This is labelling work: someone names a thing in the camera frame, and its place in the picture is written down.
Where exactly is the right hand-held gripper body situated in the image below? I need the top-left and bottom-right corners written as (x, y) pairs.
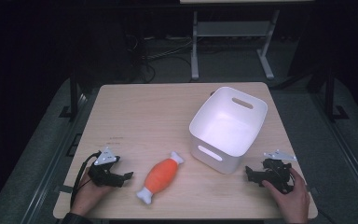
top-left (260, 148), bottom-right (298, 194)

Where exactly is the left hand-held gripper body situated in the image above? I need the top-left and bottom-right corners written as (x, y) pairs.
top-left (88, 147), bottom-right (126, 189)

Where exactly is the orange plush bone toy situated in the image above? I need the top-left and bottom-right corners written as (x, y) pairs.
top-left (135, 150), bottom-right (186, 205)

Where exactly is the white plastic basket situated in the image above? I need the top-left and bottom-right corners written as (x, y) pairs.
top-left (188, 86), bottom-right (269, 175)

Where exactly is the person's right hand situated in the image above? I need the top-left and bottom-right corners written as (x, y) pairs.
top-left (261, 167), bottom-right (311, 224)

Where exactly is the person's left hand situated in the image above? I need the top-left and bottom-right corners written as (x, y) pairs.
top-left (70, 167), bottom-right (117, 217)

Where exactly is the black metal stand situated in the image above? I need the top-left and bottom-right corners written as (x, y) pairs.
top-left (59, 55), bottom-right (85, 119)
top-left (323, 62), bottom-right (350, 123)

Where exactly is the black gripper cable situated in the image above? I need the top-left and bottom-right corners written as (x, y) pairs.
top-left (69, 151), bottom-right (103, 210)

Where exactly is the metal floor rail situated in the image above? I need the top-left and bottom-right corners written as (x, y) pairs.
top-left (310, 91), bottom-right (358, 217)
top-left (20, 91), bottom-right (90, 224)

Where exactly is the bundle of floor cables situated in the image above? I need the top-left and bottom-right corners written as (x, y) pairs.
top-left (125, 33), bottom-right (194, 84)

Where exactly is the white metal table frame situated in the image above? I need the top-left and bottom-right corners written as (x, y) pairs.
top-left (190, 8), bottom-right (282, 81)

